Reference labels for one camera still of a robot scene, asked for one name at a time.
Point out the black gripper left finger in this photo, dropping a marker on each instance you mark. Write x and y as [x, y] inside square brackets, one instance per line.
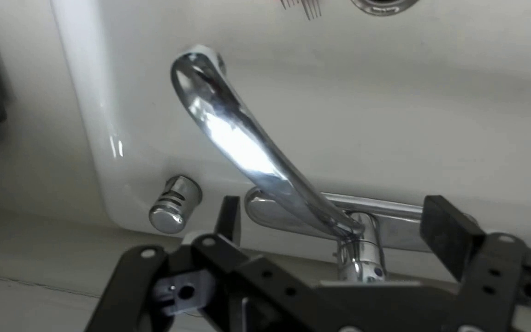
[210, 275]

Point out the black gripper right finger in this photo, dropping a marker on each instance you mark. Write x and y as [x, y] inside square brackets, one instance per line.
[492, 267]

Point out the chrome kitchen faucet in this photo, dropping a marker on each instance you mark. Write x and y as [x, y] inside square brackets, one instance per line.
[280, 195]

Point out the chrome sprayer cap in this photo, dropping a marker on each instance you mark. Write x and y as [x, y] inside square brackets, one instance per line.
[175, 203]

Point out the white kitchen sink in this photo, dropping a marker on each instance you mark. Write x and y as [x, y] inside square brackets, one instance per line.
[433, 99]

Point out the sink drain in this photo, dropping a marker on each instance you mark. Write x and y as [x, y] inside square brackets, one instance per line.
[383, 7]

